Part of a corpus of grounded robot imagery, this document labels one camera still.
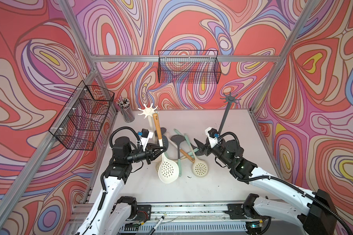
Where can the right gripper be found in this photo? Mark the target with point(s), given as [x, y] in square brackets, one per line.
[207, 149]

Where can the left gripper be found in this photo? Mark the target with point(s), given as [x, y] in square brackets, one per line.
[149, 154]

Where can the grey skimmer mint handle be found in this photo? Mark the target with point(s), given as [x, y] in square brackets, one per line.
[164, 138]

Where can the cream skimmer mint handle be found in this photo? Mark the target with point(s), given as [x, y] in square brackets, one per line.
[199, 168]

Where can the cream skimmer wooden handle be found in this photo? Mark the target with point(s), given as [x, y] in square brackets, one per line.
[168, 171]

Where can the dark grey utensil rack stand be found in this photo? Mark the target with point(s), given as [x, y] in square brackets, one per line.
[229, 99]

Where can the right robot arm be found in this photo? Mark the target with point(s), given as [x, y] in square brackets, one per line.
[315, 212]

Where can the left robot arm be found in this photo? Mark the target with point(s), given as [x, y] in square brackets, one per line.
[110, 210]

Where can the cream skimmer on table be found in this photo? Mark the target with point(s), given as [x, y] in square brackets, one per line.
[158, 165]

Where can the cream utensil rack stand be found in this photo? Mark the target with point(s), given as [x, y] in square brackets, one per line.
[148, 112]

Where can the cream slotted spoon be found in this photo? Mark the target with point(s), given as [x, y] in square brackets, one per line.
[182, 151]

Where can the pen holder cup with pens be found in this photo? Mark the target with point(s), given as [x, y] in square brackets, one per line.
[125, 109]

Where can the black marker pen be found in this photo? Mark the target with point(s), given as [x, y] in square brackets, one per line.
[156, 226]

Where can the grey slotted spatula mint handle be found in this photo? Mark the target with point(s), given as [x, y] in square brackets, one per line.
[193, 151]

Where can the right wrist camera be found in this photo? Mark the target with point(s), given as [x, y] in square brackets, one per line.
[213, 136]

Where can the grey slotted spoon mint handle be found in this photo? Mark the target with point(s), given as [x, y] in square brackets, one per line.
[178, 139]

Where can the black wire basket left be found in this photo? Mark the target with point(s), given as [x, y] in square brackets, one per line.
[86, 112]

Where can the black wire basket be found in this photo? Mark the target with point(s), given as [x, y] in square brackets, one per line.
[86, 112]
[188, 66]

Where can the black wire basket back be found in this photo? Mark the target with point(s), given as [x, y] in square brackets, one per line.
[188, 66]

